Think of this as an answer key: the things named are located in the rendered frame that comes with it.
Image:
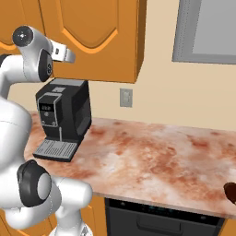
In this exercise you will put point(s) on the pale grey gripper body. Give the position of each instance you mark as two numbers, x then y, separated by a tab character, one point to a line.
69	55

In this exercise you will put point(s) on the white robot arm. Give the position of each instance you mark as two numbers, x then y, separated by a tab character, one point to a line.
12	132

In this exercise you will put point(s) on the orange base cabinet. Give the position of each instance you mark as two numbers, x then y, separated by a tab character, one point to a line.
230	229
98	215

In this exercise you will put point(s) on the black coffee machine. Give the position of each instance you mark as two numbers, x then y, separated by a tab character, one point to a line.
66	113

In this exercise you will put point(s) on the grey framed window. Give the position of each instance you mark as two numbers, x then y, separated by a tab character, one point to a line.
212	27

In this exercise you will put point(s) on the black dishwasher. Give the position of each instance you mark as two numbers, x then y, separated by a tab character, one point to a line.
159	219

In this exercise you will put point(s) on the dark brown round object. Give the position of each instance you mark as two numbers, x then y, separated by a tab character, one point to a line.
231	192

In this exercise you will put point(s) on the orange wall cabinet door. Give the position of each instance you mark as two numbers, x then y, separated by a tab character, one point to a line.
12	15
92	21

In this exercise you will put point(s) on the grey wall outlet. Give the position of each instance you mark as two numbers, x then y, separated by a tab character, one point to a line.
126	98

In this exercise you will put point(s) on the orange wall cabinet body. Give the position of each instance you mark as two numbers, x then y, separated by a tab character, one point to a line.
140	33

